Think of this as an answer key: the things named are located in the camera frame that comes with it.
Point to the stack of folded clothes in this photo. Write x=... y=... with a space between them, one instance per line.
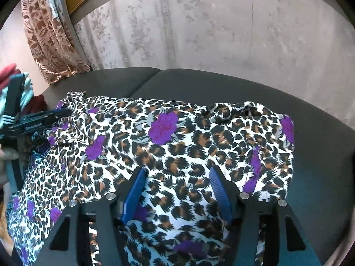
x=27 y=94

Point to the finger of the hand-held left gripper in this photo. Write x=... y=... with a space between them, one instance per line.
x=58 y=113

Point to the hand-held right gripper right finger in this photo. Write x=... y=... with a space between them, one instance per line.
x=222 y=196

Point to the leopard print purple flower garment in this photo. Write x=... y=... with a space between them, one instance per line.
x=180 y=155

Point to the brown floral patterned curtain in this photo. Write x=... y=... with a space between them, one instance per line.
x=50 y=38

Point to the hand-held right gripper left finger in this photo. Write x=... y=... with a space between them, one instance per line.
x=133 y=196

